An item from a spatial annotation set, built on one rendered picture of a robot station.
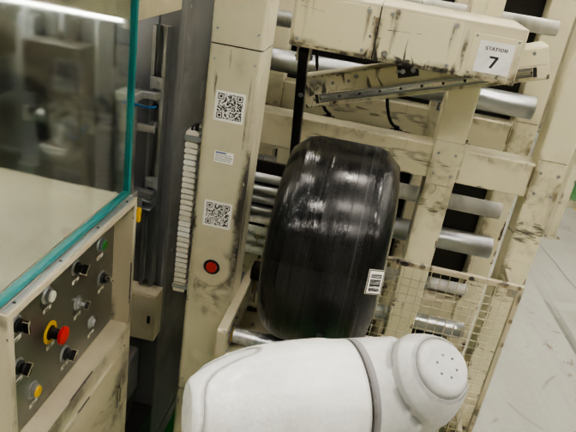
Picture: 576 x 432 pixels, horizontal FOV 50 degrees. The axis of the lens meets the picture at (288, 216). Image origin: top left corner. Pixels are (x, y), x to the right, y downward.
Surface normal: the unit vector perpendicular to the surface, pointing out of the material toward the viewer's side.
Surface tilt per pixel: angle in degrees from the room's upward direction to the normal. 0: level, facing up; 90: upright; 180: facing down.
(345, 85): 90
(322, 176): 30
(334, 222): 53
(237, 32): 90
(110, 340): 0
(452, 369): 35
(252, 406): 43
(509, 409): 0
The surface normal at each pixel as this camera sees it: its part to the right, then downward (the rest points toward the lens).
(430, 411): 0.08, 0.52
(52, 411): 0.15, -0.90
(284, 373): 0.13, -0.71
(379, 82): -0.18, 0.39
